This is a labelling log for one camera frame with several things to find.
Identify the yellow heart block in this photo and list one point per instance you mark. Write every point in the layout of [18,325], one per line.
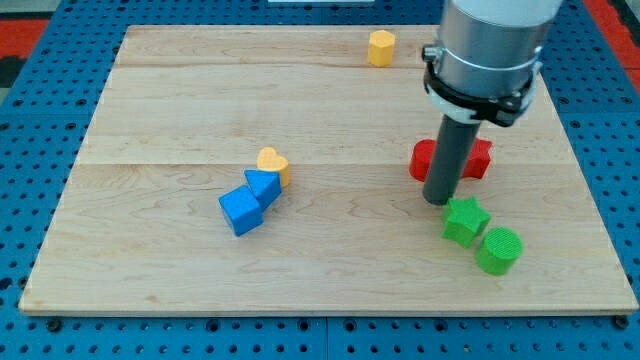
[268,159]

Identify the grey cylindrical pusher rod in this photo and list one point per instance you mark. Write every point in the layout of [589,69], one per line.
[453,146]

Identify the yellow hexagon block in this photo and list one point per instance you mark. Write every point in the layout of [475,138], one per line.
[381,47]

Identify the wooden board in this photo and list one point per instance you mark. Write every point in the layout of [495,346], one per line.
[185,111]

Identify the blue cube block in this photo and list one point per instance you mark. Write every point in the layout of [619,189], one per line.
[241,210]

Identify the red crescent block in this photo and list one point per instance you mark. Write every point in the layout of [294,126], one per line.
[422,154]

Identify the red star block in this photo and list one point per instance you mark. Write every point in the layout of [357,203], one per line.
[478,160]

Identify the green cylinder block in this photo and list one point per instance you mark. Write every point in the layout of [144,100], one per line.
[499,250]

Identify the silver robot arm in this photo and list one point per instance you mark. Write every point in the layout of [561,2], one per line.
[485,58]

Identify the blue triangle block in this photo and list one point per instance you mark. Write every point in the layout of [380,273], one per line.
[264,185]

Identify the green star block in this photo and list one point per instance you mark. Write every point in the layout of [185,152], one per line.
[464,220]

